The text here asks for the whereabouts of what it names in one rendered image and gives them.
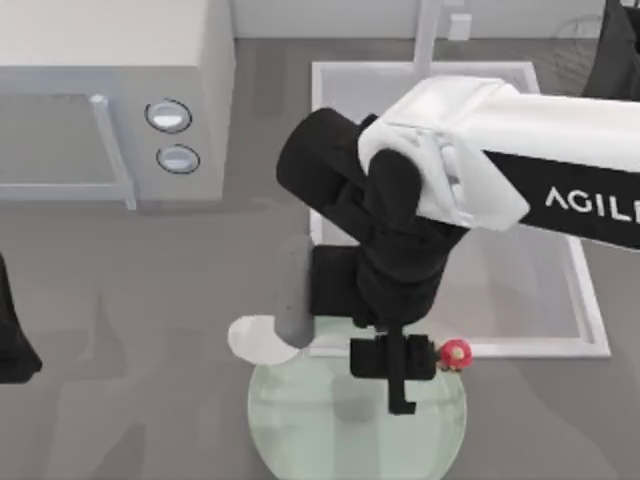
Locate small red spotted toy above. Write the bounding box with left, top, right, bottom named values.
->
left=437, top=338, right=474, bottom=374

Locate pale green round plate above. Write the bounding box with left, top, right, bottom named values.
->
left=247, top=315, right=469, bottom=480

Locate white sink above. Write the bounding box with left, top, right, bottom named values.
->
left=309, top=60, right=612, bottom=359

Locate small round microwave knob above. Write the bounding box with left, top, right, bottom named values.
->
left=155, top=143, right=202, bottom=176

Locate pale microwave oven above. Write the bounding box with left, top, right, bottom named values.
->
left=0, top=0, right=237, bottom=215

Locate large round microwave knob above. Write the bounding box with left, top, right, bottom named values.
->
left=143, top=97, right=194, bottom=134

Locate tall white tap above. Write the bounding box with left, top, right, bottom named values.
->
left=412, top=0, right=437, bottom=77

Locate small white block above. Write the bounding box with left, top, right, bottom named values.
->
left=449, top=13, right=473, bottom=42

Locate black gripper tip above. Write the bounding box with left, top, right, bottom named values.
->
left=0, top=252, right=44, bottom=387

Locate microwave glass door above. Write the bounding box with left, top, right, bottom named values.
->
left=0, top=92, right=137, bottom=211

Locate black angular object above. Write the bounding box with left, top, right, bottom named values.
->
left=581, top=0, right=640, bottom=102

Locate pale microwave door handle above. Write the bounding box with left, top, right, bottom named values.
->
left=88, top=93, right=137, bottom=211

